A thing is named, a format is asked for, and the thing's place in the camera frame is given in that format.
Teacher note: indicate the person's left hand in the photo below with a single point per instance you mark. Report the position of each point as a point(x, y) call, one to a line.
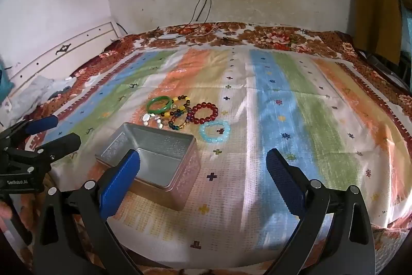
point(4, 211)

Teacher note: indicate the white headboard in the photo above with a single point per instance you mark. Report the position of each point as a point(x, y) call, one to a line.
point(80, 43)

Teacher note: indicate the mustard hanging cloth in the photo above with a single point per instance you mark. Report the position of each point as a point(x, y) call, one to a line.
point(373, 4)

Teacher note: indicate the floral bedsheet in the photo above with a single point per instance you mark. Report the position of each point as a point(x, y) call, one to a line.
point(273, 36)

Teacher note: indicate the striped pastel blanket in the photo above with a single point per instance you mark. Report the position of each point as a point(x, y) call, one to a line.
point(289, 101)

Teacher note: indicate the teal cloth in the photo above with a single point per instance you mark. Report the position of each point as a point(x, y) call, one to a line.
point(5, 85)

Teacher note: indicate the green jade bangle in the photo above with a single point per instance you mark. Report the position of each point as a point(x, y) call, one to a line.
point(159, 111)

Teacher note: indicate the embossed metal tin box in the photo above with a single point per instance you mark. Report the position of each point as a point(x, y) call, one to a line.
point(180, 172)

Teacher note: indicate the grey clothes pile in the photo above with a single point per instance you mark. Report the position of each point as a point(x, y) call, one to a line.
point(35, 91)

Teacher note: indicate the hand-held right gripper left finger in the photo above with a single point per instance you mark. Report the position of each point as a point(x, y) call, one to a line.
point(120, 184)

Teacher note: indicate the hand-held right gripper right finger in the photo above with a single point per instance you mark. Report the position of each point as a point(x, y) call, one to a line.
point(285, 184)

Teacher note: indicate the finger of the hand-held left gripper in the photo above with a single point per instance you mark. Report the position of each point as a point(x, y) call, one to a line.
point(43, 124)
point(64, 143)

